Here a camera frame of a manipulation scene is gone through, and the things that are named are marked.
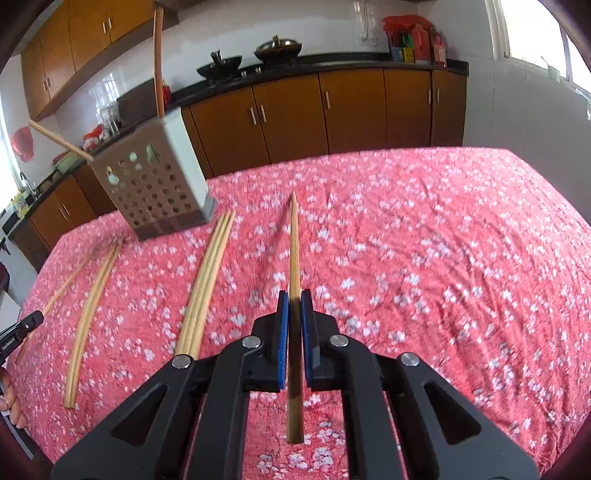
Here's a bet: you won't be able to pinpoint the wooden chopstick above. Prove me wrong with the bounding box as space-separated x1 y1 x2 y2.
69 244 122 410
64 246 115 408
153 6 167 118
177 212 228 357
28 120 96 163
286 192 304 446
182 211 232 358
14 256 93 365
189 210 237 360

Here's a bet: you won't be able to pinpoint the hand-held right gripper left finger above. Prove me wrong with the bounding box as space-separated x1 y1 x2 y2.
51 290 290 480

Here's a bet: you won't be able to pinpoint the brown wooden base cabinets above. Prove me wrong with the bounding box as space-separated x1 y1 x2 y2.
9 67 468 273

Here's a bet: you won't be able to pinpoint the person's left hand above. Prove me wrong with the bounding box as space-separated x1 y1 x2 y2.
0 364 29 430

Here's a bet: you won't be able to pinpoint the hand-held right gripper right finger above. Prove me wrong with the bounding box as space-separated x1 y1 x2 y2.
300 288 540 480

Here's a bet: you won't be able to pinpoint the black wok with handle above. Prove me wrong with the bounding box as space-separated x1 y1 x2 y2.
196 51 243 79

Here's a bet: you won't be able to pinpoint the window above sink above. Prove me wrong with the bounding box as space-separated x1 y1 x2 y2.
0 99 21 195

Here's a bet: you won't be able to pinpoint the red plastic bag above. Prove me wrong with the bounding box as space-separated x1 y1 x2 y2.
383 15 419 35

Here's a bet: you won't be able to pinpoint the dark wooden cutting board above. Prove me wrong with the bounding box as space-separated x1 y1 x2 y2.
116 85 160 116

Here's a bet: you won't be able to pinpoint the red packet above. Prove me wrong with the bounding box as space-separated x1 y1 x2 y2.
429 28 448 68

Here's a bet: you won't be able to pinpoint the grey perforated chopstick holder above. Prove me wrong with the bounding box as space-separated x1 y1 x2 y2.
90 109 217 241

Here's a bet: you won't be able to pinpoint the black stone countertop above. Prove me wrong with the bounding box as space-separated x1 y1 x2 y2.
9 53 469 232

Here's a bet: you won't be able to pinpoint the steel and glass jars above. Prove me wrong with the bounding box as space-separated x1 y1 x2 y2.
98 102 122 132

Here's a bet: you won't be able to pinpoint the red floral tablecloth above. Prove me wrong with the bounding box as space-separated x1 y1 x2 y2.
7 147 585 480

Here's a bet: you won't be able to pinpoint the black gas hob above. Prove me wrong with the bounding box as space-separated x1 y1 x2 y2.
198 58 319 86

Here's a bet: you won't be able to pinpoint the large side window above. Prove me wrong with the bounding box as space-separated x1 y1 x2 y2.
489 0 591 121

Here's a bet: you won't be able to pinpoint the green basin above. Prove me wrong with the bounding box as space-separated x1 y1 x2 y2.
53 151 88 174

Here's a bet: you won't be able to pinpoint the brown wooden wall cabinets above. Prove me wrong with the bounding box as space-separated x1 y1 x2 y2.
21 0 181 121

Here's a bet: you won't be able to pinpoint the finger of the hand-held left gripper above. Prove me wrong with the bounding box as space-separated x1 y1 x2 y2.
0 310 45 365

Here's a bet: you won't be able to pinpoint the red wall decoration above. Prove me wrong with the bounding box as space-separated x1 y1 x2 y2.
11 126 35 162

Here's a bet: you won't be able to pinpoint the dark wok with lid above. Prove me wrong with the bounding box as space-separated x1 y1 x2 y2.
254 34 304 63

